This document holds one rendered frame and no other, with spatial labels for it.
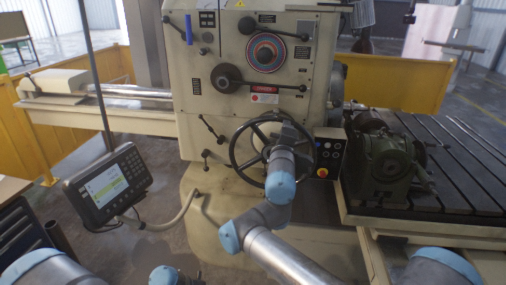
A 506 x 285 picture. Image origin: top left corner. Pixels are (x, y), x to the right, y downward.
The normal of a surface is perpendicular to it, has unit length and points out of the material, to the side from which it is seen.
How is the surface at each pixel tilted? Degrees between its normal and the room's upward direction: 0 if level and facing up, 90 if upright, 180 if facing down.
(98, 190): 71
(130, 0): 90
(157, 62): 90
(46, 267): 15
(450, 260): 10
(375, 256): 0
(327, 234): 90
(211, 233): 90
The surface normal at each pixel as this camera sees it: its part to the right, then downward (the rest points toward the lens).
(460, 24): -0.70, 0.33
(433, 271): -0.20, -0.95
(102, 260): 0.02, -0.88
